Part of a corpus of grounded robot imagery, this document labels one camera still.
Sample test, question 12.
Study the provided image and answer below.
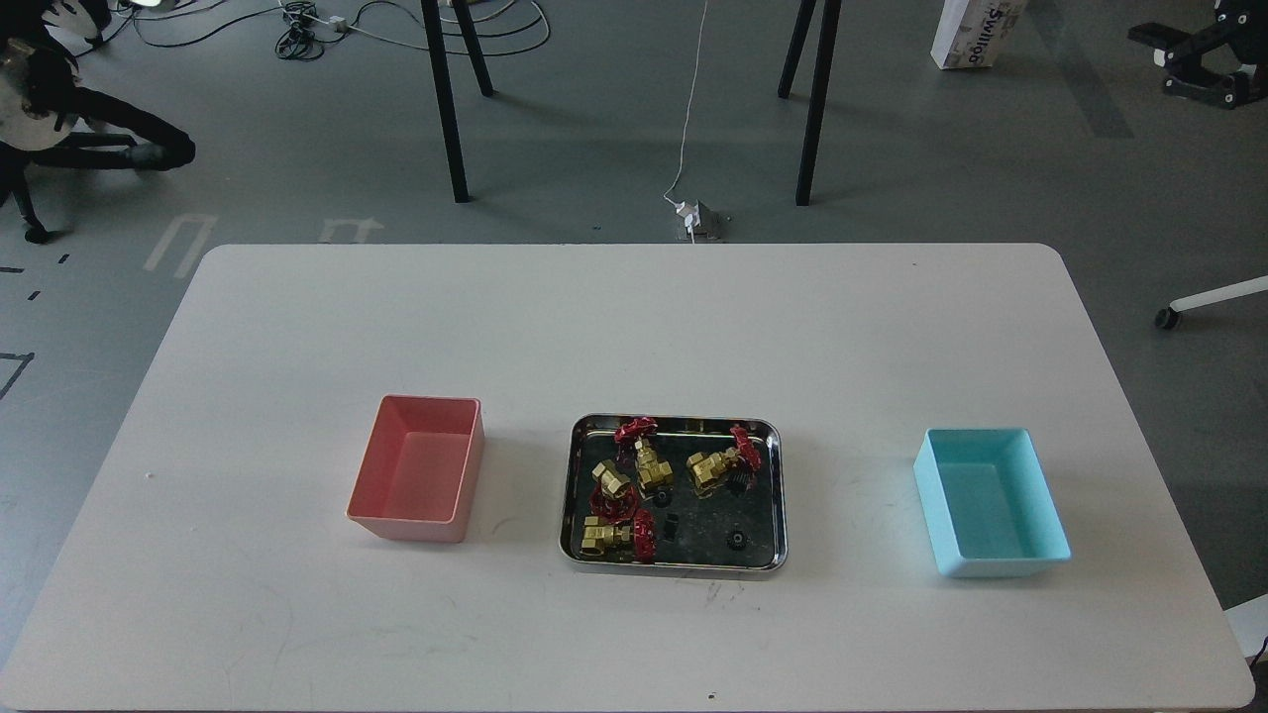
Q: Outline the brass valve red handwheel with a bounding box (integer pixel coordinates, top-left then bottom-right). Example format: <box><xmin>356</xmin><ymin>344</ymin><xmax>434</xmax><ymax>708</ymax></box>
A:
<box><xmin>590</xmin><ymin>459</ymin><xmax>639</xmax><ymax>524</ymax></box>

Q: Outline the shiny metal tray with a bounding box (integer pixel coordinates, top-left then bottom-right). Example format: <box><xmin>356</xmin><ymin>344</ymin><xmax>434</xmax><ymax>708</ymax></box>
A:
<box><xmin>559</xmin><ymin>414</ymin><xmax>787</xmax><ymax>576</ymax></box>

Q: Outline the brass valve top middle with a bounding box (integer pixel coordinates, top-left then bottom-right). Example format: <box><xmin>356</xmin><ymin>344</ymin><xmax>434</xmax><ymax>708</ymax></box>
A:
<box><xmin>614</xmin><ymin>416</ymin><xmax>675</xmax><ymax>496</ymax></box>

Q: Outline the brass valve top right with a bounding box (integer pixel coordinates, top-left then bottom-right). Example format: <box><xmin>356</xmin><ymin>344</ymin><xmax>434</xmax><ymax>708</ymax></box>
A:
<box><xmin>686</xmin><ymin>426</ymin><xmax>765</xmax><ymax>499</ymax></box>

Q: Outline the brass valve bottom left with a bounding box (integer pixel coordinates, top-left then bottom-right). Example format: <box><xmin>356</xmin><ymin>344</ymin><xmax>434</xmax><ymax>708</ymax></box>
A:
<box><xmin>579</xmin><ymin>509</ymin><xmax>657</xmax><ymax>563</ymax></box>

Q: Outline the pink plastic box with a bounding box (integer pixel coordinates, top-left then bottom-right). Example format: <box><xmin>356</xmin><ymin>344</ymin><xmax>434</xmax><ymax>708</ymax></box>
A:
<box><xmin>346</xmin><ymin>395</ymin><xmax>484</xmax><ymax>546</ymax></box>

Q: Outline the light blue plastic box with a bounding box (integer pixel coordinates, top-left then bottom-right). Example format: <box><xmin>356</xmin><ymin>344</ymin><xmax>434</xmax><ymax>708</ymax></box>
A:
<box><xmin>913</xmin><ymin>428</ymin><xmax>1071</xmax><ymax>579</ymax></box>

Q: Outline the white cardboard box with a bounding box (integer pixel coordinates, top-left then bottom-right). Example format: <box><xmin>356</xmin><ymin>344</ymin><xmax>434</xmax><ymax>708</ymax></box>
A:
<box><xmin>931</xmin><ymin>1</ymin><xmax>1028</xmax><ymax>69</ymax></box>

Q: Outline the black table leg right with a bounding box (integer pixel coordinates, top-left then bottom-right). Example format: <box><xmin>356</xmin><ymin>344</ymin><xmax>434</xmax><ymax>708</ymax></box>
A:
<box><xmin>776</xmin><ymin>1</ymin><xmax>842</xmax><ymax>207</ymax></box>

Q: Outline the black table leg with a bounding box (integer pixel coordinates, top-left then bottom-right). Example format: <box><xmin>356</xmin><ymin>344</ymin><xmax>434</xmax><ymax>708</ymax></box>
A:
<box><xmin>776</xmin><ymin>1</ymin><xmax>842</xmax><ymax>207</ymax></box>
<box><xmin>420</xmin><ymin>1</ymin><xmax>495</xmax><ymax>203</ymax></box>

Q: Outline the black table leg left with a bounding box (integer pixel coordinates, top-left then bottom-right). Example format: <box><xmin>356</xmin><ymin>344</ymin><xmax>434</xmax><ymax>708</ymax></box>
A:
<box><xmin>420</xmin><ymin>1</ymin><xmax>495</xmax><ymax>203</ymax></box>

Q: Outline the white chair base leg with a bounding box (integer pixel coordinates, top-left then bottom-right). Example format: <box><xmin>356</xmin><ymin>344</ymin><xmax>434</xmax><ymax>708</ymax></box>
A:
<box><xmin>1154</xmin><ymin>275</ymin><xmax>1268</xmax><ymax>331</ymax></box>

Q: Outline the black office chair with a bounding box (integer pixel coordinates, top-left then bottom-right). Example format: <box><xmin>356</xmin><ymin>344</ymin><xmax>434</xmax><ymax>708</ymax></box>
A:
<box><xmin>1</xmin><ymin>1</ymin><xmax>197</xmax><ymax>244</ymax></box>

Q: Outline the white cable on floor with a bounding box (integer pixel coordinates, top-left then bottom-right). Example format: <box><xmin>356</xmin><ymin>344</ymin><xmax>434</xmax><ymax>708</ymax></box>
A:
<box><xmin>664</xmin><ymin>0</ymin><xmax>710</xmax><ymax>211</ymax></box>

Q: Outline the black cable bundle floor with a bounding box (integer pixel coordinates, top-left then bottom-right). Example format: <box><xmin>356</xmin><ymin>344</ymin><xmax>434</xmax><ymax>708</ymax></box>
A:
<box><xmin>104</xmin><ymin>1</ymin><xmax>553</xmax><ymax>62</ymax></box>

